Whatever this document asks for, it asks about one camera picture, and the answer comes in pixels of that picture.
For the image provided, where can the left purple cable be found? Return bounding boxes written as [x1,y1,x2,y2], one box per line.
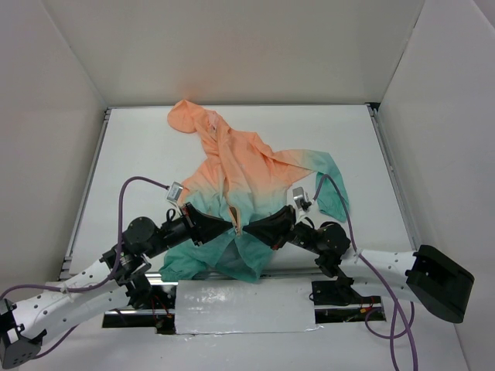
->
[0,176,169,359]

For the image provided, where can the purple cable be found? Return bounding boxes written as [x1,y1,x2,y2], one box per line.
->
[0,176,169,359]
[311,173,419,371]

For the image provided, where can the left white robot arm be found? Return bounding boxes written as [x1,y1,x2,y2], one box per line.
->
[1,203,233,369]

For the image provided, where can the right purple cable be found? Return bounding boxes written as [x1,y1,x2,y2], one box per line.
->
[311,173,419,371]

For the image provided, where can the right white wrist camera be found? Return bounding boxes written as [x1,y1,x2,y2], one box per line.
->
[292,186,312,215]

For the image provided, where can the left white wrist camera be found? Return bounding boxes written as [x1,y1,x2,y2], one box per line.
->
[166,182,184,204]

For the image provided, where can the orange and teal gradient jacket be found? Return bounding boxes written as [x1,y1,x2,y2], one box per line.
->
[159,100,350,283]

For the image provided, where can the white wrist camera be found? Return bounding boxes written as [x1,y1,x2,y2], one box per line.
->
[292,186,312,215]
[166,182,184,204]

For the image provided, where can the aluminium table frame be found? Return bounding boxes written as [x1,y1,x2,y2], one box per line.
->
[65,104,420,276]

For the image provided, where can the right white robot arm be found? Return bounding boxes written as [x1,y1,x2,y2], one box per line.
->
[243,206,474,324]

